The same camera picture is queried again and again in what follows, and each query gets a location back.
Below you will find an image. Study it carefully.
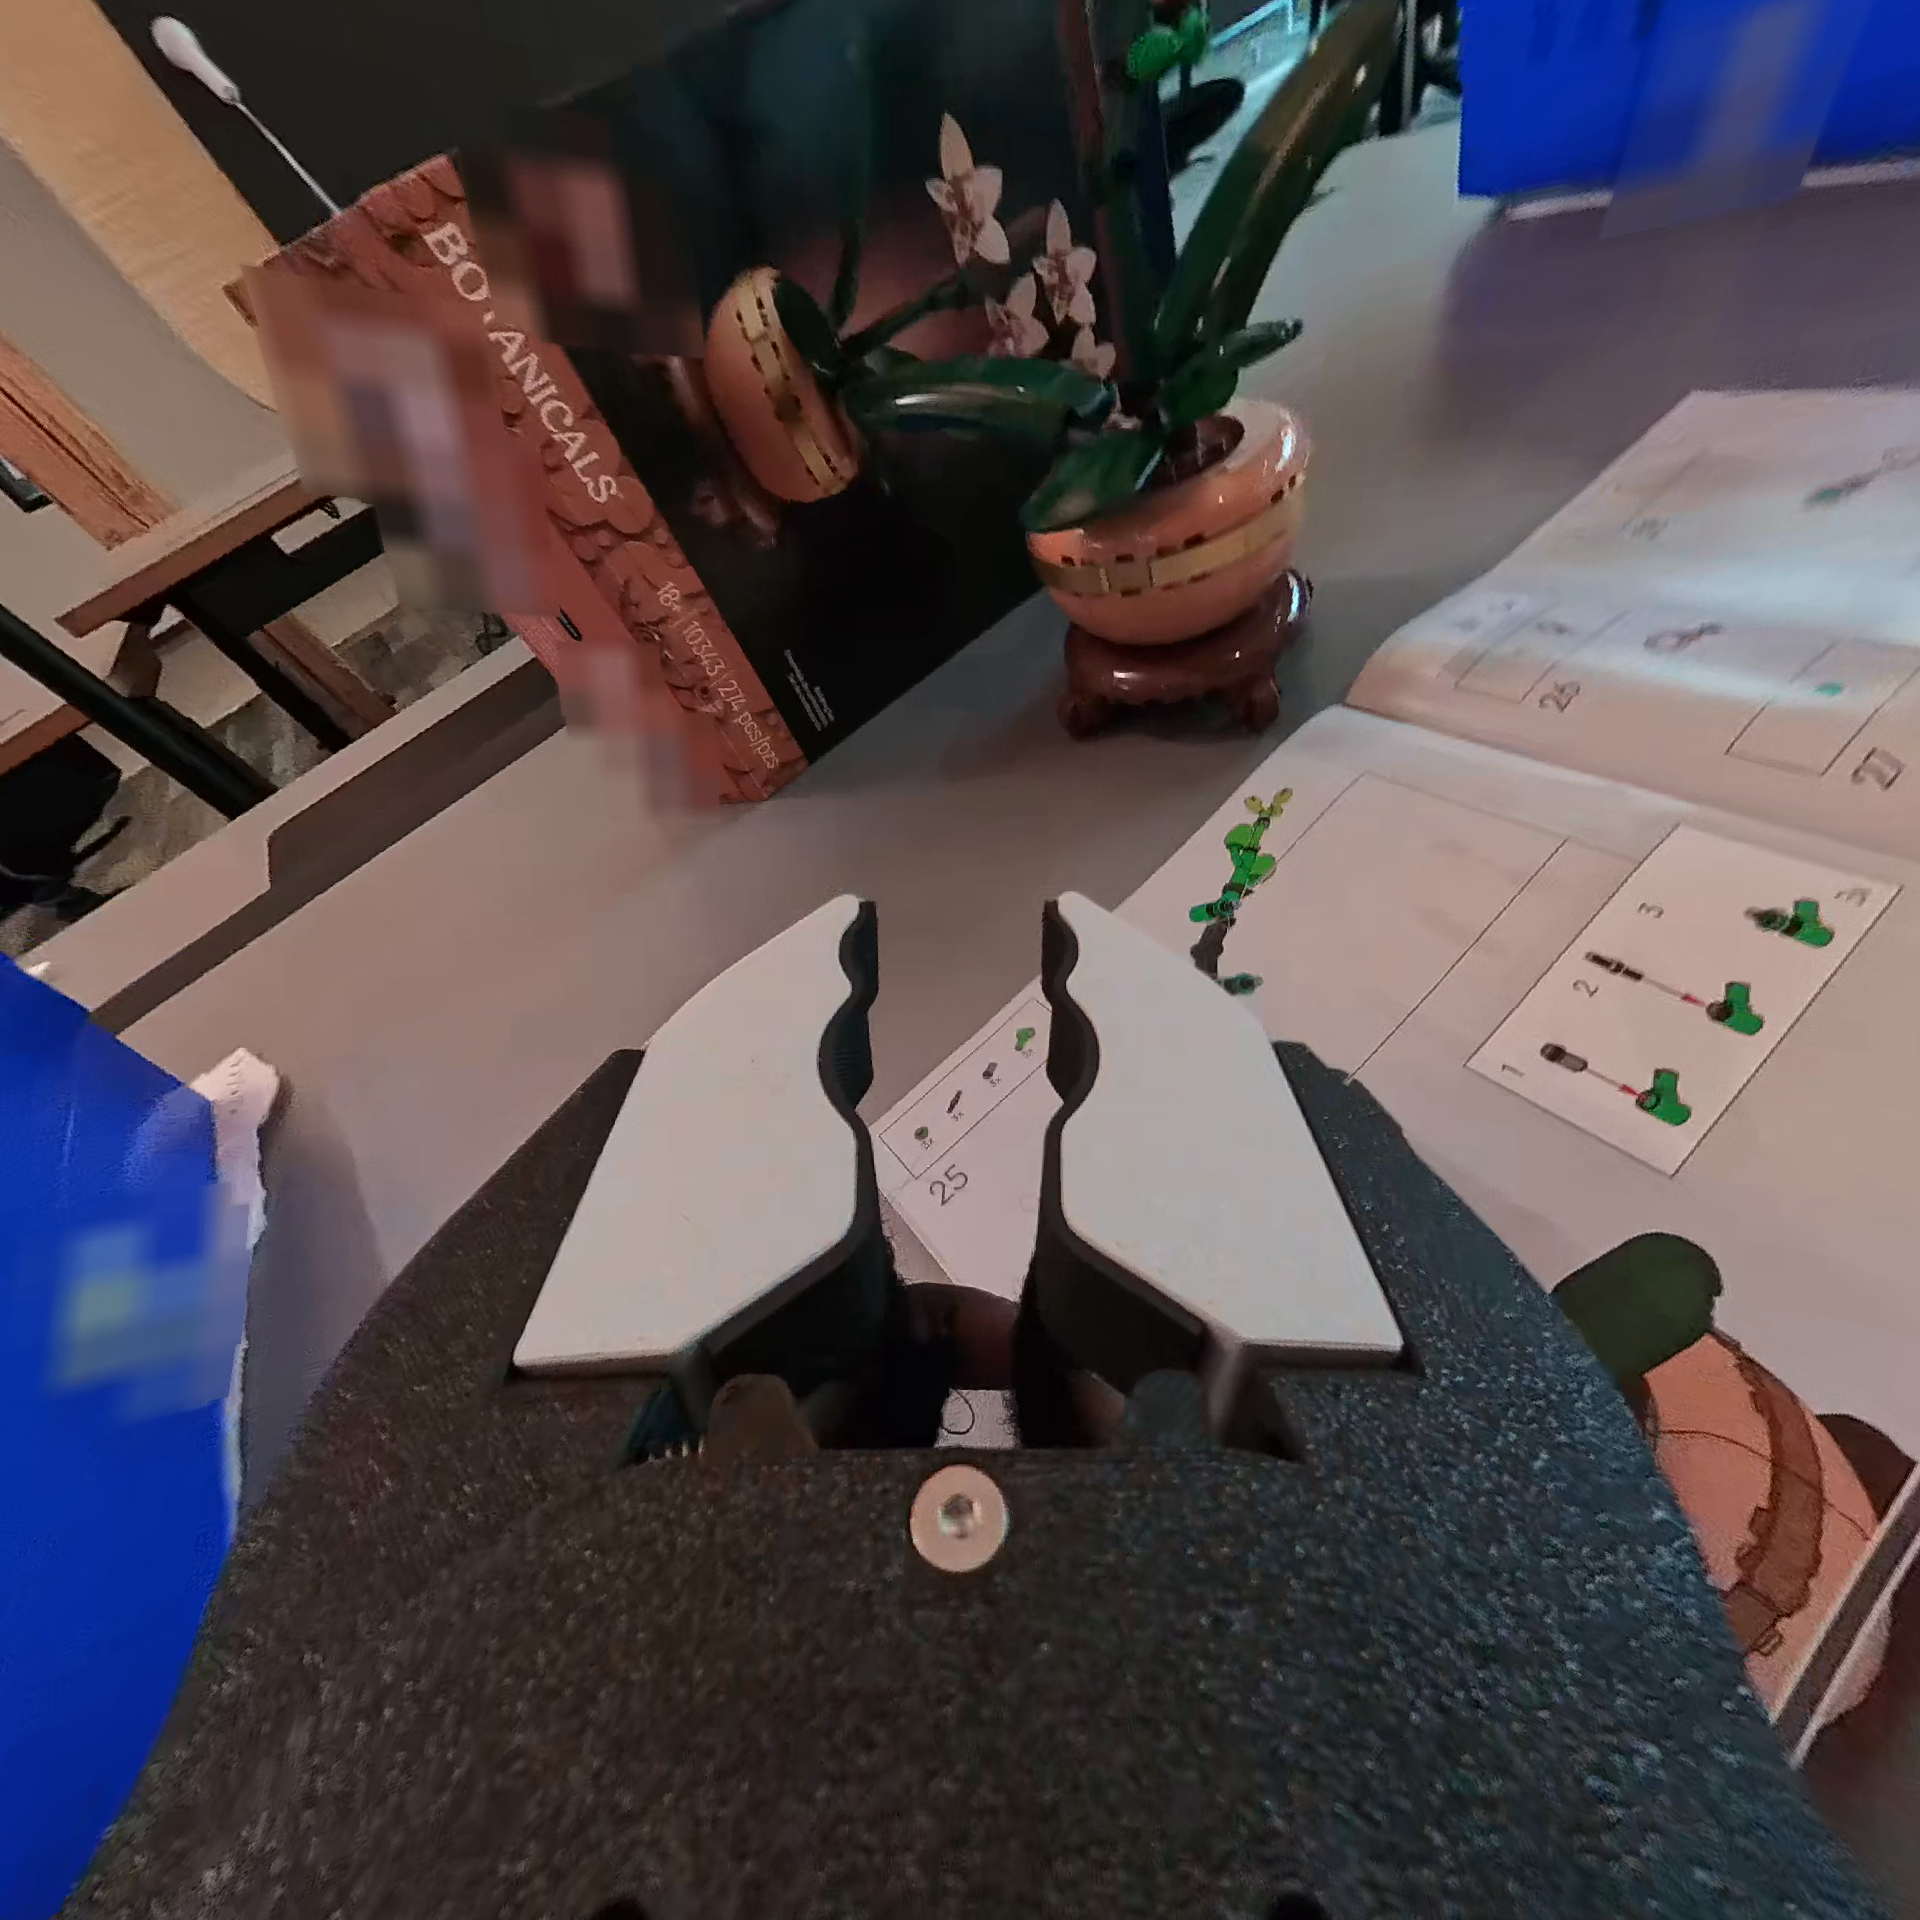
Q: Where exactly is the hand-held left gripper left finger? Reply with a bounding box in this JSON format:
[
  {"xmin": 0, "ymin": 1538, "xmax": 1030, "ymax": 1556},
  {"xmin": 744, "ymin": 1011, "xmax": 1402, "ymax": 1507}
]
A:
[{"xmin": 512, "ymin": 897, "xmax": 905, "ymax": 1390}]

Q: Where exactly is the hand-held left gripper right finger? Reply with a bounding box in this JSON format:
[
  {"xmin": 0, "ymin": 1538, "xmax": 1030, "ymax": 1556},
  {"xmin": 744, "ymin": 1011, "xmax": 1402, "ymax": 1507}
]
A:
[{"xmin": 1024, "ymin": 891, "xmax": 1407, "ymax": 1368}]

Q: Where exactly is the brick orchid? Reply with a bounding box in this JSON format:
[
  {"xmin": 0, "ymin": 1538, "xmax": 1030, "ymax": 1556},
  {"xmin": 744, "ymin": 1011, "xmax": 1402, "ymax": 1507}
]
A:
[{"xmin": 840, "ymin": 0, "xmax": 1404, "ymax": 742}]

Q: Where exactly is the wood edged office desk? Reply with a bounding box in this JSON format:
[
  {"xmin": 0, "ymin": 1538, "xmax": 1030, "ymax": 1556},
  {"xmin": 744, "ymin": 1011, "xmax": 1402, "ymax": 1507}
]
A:
[{"xmin": 58, "ymin": 451, "xmax": 396, "ymax": 755}]

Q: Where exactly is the open instruction booklet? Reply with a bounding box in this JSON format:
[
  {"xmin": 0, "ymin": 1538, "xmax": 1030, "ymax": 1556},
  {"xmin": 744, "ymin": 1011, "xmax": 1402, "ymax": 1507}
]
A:
[{"xmin": 871, "ymin": 386, "xmax": 1920, "ymax": 1760}]

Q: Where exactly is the white crumpled paper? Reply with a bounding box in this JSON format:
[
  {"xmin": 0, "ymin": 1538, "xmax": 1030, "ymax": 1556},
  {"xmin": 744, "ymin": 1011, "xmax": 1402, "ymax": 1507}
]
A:
[{"xmin": 193, "ymin": 1049, "xmax": 289, "ymax": 1250}]

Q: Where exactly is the blue plastic bin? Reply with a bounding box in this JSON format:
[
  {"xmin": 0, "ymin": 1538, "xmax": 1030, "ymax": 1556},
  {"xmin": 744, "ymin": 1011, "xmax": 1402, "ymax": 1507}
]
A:
[
  {"xmin": 0, "ymin": 951, "xmax": 254, "ymax": 1863},
  {"xmin": 1459, "ymin": 0, "xmax": 1920, "ymax": 202}
]

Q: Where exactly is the dark orchid set box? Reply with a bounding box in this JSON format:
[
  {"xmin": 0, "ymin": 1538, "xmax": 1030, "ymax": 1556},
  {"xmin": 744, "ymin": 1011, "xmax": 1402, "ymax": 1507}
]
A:
[{"xmin": 248, "ymin": 0, "xmax": 1145, "ymax": 812}]

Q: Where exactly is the white gooseneck microphone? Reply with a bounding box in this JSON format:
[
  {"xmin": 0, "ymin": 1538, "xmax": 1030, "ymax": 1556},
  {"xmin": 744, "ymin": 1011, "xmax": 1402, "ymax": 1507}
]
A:
[{"xmin": 152, "ymin": 16, "xmax": 351, "ymax": 215}]

